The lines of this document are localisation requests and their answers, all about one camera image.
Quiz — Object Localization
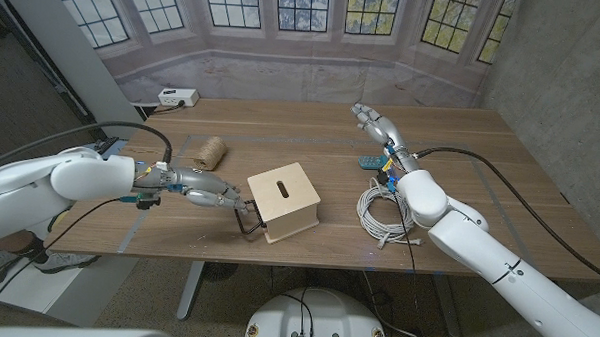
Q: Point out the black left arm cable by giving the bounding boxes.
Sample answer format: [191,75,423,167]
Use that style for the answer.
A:
[0,116,176,185]

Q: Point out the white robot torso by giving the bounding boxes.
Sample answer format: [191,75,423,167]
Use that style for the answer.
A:
[243,285,391,337]

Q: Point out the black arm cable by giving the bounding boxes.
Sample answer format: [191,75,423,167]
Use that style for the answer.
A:
[0,116,176,185]
[407,145,600,287]

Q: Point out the light blue round stool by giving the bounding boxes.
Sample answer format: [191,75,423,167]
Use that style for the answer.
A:
[102,139,131,160]

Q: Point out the brown twine spool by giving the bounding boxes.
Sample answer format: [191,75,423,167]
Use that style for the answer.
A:
[193,135,229,172]

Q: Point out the teal toy flip phone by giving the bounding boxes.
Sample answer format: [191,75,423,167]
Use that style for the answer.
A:
[357,154,390,172]

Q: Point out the red-front drawer with black handle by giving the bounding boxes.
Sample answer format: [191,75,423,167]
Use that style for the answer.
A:
[233,199,268,237]

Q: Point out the white floor platform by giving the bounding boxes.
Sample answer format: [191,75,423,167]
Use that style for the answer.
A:
[0,212,142,330]

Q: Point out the grey sneaker with black sock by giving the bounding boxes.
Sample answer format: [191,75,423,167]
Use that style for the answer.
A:
[18,234,101,278]

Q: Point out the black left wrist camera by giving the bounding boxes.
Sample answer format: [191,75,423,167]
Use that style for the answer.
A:
[119,191,162,212]

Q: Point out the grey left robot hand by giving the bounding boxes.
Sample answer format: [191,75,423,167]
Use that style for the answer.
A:
[169,165,252,217]

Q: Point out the plywood box with slot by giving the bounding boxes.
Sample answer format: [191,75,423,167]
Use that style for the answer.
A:
[244,160,323,246]

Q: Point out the grey table leg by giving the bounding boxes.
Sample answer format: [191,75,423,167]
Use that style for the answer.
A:
[176,259,208,322]
[430,272,464,337]

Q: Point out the black round floor object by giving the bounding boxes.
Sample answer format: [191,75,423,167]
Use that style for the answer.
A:
[203,261,240,284]

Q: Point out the coiled white cable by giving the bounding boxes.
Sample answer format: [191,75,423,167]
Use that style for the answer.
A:
[354,176,426,252]

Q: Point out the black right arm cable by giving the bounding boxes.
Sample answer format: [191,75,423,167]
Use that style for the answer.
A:
[407,145,600,287]

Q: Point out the person's bare leg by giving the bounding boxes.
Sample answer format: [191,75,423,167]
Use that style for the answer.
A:
[0,227,37,255]

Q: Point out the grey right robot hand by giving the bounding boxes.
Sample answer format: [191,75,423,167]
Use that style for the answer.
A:
[348,102,424,175]

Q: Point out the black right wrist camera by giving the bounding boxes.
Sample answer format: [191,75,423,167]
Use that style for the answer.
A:
[375,168,401,195]

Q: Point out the white power strip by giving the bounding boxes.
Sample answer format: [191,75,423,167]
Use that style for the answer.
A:
[157,86,201,109]

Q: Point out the long black device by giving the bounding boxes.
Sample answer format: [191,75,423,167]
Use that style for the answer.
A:
[93,135,120,156]

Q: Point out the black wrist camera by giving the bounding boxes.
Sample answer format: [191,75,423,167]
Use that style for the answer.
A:
[375,168,401,195]
[119,191,162,212]

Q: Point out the printed window backdrop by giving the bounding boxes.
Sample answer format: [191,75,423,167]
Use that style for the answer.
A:
[44,0,520,118]

